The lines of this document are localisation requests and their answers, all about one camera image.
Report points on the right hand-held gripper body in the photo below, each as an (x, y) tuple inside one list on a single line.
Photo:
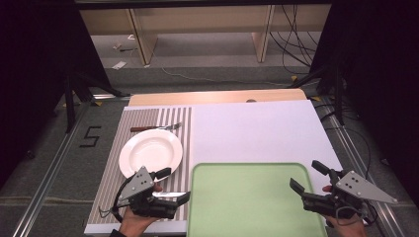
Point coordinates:
[(357, 189)]

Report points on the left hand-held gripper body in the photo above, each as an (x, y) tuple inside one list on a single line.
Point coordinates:
[(138, 185)]

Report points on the person's left hand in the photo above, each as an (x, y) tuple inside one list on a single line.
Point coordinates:
[(133, 223)]

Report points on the person's right hand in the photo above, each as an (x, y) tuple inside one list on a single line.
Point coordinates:
[(349, 229)]

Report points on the white round plate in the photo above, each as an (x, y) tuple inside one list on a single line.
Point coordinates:
[(148, 151)]

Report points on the grey striped placemat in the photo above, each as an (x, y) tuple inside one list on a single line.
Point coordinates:
[(108, 184)]

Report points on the green plastic tray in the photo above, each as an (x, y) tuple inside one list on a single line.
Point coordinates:
[(247, 204)]

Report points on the white table cover sheet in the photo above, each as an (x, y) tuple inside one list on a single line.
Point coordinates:
[(253, 135)]

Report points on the light wooden table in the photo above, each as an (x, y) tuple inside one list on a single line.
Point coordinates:
[(214, 97)]

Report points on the black curtain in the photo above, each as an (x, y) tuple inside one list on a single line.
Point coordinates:
[(36, 65), (378, 82)]

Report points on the black metal stand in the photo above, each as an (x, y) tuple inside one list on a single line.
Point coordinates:
[(69, 102)]

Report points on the white paper scrap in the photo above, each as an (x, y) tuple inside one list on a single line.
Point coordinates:
[(119, 65)]

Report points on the small pale floor scrap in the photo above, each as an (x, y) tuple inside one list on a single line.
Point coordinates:
[(116, 46)]

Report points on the light wooden desk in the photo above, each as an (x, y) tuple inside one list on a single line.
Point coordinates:
[(145, 36)]

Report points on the metal floor rail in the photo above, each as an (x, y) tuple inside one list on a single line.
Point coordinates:
[(49, 171), (385, 214)]

